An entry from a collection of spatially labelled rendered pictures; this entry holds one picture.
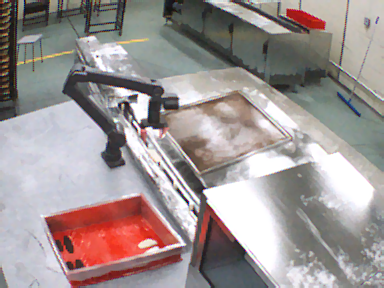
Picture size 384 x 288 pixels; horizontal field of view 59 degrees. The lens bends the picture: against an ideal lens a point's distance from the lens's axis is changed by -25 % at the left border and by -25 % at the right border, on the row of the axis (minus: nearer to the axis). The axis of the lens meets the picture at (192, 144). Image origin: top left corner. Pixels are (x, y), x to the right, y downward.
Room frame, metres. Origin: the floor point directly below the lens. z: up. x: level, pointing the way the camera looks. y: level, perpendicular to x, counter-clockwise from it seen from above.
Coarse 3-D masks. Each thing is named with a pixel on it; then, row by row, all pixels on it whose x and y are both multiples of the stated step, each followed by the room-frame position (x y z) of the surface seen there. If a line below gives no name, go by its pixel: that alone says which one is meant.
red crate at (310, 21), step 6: (288, 12) 5.20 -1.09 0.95; (294, 12) 5.10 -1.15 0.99; (300, 12) 5.42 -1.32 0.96; (294, 18) 5.09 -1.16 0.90; (300, 18) 5.00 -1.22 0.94; (306, 18) 4.90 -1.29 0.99; (312, 18) 5.25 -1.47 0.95; (318, 18) 5.15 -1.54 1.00; (306, 24) 4.89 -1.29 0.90; (312, 24) 4.86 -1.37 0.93; (318, 24) 4.93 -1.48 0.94; (324, 24) 5.01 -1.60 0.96
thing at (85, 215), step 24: (48, 216) 0.99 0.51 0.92; (72, 216) 1.05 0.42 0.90; (96, 216) 1.11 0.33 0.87; (120, 216) 1.18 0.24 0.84; (144, 216) 1.20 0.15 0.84; (48, 240) 0.89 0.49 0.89; (168, 240) 1.05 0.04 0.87; (96, 264) 0.81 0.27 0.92; (120, 264) 0.84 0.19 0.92; (144, 264) 0.89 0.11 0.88
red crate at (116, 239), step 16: (96, 224) 1.11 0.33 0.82; (112, 224) 1.13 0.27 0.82; (128, 224) 1.15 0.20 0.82; (144, 224) 1.17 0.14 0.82; (80, 240) 1.00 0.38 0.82; (96, 240) 1.02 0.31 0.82; (112, 240) 1.04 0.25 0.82; (128, 240) 1.06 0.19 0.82; (144, 240) 1.08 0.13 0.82; (160, 240) 1.09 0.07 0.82; (64, 256) 0.88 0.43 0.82; (80, 256) 0.91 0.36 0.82; (96, 256) 0.93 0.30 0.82; (112, 256) 0.95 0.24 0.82; (128, 256) 0.97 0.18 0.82; (176, 256) 0.98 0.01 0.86; (112, 272) 0.83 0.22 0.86; (128, 272) 0.87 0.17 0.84
